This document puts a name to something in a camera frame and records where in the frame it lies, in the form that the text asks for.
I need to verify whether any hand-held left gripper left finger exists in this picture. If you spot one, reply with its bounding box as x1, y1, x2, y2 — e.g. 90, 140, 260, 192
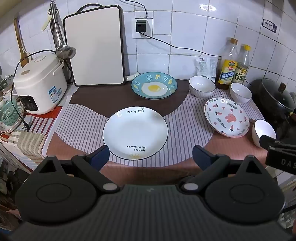
38, 145, 121, 193

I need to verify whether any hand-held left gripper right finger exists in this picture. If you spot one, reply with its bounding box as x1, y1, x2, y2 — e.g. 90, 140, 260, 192
181, 145, 262, 193

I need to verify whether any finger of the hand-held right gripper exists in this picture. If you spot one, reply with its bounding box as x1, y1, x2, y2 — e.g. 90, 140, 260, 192
259, 135, 296, 151

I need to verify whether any white bowl black rim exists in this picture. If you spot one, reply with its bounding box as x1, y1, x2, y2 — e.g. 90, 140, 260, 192
252, 119, 277, 148
229, 82, 253, 103
188, 75, 216, 98

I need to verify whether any large white plate black rim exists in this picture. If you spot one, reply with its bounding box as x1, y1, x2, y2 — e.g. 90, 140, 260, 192
102, 107, 169, 161

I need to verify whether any pink rabbit print plate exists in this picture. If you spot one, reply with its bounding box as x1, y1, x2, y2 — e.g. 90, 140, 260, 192
204, 97, 250, 138

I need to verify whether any blue fried egg plate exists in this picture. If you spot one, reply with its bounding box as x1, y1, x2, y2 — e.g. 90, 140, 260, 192
131, 72, 178, 100

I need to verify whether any striped brown table cloth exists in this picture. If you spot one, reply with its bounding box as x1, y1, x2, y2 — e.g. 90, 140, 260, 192
46, 77, 278, 184

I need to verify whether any glass wok lid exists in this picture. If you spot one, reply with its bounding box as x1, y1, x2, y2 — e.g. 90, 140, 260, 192
258, 78, 296, 114

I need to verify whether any red striped cloth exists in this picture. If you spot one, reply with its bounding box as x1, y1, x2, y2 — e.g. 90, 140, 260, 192
28, 106, 63, 137

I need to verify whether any beige striped towel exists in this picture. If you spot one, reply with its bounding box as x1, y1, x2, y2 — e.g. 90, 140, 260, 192
16, 132, 48, 159

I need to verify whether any yellow cap vinegar bottle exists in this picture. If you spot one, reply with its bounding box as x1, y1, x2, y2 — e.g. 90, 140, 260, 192
232, 44, 251, 85

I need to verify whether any yellow label oil bottle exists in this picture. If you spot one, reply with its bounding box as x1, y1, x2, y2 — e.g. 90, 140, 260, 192
217, 38, 238, 90

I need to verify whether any white rice cooker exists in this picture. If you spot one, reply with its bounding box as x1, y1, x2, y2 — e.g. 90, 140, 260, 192
13, 51, 68, 115

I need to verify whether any green plastic colander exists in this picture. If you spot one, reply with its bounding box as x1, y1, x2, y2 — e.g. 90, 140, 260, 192
0, 99, 24, 131

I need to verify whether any steel ladle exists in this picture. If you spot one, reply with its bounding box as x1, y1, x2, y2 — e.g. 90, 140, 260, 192
48, 1, 77, 59

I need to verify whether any wooden spatula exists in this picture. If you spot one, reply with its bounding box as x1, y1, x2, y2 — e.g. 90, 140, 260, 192
13, 18, 30, 68

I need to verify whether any black charger plug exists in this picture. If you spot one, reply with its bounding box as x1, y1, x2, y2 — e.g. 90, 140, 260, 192
135, 20, 146, 33

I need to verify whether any white rice paddle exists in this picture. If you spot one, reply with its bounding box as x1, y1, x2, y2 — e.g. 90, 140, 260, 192
41, 11, 52, 32

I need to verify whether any dark wok wooden handle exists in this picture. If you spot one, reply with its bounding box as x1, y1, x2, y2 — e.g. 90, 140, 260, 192
252, 78, 296, 121

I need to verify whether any black rice cooker cable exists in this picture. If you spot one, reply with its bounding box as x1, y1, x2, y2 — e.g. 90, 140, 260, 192
10, 49, 57, 131

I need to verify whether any white cutting board black frame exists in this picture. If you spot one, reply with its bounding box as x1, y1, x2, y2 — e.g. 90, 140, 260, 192
63, 4, 127, 87

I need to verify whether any black charger cable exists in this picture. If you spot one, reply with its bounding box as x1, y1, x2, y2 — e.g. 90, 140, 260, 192
139, 31, 221, 57

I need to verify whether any dark wall sticker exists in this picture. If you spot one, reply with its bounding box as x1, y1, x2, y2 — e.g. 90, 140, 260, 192
262, 18, 278, 33

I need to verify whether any white wall socket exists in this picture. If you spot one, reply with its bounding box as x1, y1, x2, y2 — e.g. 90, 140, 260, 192
132, 18, 154, 39

